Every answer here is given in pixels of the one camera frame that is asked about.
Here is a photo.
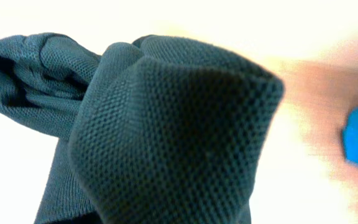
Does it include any black polo shirt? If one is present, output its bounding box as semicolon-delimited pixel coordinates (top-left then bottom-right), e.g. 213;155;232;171
0;33;284;224

